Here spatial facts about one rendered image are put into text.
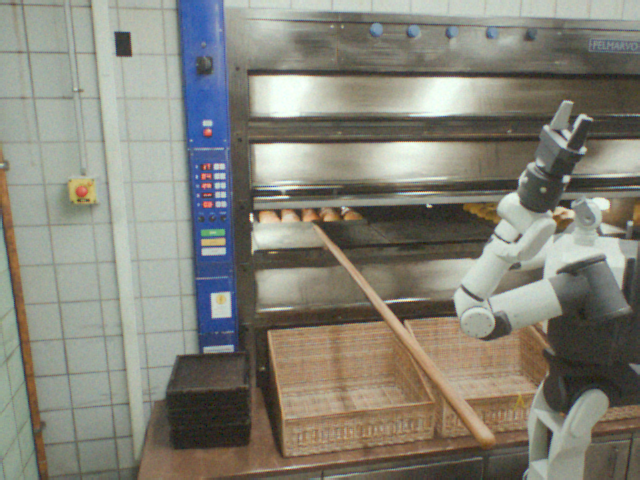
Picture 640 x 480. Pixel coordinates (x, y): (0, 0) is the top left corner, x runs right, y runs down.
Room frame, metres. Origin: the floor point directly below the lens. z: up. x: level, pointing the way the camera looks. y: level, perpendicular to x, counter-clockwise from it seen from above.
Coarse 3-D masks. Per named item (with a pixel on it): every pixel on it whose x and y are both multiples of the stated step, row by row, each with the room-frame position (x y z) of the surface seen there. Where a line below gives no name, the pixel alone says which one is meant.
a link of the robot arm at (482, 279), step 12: (480, 264) 1.19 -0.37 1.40; (492, 264) 1.16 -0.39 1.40; (504, 264) 1.16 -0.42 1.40; (468, 276) 1.20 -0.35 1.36; (480, 276) 1.17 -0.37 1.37; (492, 276) 1.17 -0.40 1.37; (468, 288) 1.18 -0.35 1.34; (480, 288) 1.17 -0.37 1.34; (492, 288) 1.17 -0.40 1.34; (456, 300) 1.20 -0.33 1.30; (468, 300) 1.18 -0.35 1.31; (480, 300) 1.18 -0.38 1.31
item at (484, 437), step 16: (336, 256) 1.98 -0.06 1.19; (352, 272) 1.74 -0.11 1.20; (368, 288) 1.57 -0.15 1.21; (384, 304) 1.43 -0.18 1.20; (384, 320) 1.36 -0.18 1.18; (400, 336) 1.23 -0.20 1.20; (416, 352) 1.13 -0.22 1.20; (432, 368) 1.05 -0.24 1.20; (448, 384) 0.98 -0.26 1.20; (448, 400) 0.94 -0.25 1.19; (464, 400) 0.93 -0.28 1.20; (464, 416) 0.88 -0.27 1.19; (480, 432) 0.82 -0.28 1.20
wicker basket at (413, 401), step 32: (288, 352) 2.04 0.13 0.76; (320, 352) 2.07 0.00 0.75; (352, 352) 2.09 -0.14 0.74; (384, 352) 2.12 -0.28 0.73; (288, 384) 2.01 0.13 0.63; (352, 384) 2.05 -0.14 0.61; (384, 384) 2.08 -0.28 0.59; (416, 384) 1.87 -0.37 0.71; (288, 416) 1.84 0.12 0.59; (320, 416) 1.62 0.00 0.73; (352, 416) 1.65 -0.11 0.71; (384, 416) 1.67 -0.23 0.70; (416, 416) 1.69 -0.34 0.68; (288, 448) 1.60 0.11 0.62; (320, 448) 1.63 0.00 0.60; (352, 448) 1.64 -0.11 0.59
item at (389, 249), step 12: (456, 240) 2.29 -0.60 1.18; (468, 240) 2.29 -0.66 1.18; (480, 240) 2.29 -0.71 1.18; (516, 240) 2.29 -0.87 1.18; (636, 240) 2.40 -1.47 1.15; (252, 252) 2.09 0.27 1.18; (264, 252) 2.09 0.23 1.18; (276, 252) 2.09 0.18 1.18; (288, 252) 2.10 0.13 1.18; (300, 252) 2.11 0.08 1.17; (312, 252) 2.12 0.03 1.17; (324, 252) 2.13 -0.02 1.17; (348, 252) 2.15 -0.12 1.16; (360, 252) 2.16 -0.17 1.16; (372, 252) 2.17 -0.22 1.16; (384, 252) 2.18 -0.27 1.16; (396, 252) 2.19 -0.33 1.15; (408, 252) 2.20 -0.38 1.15; (420, 252) 2.21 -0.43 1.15; (432, 252) 2.22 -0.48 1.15; (444, 252) 2.23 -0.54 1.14
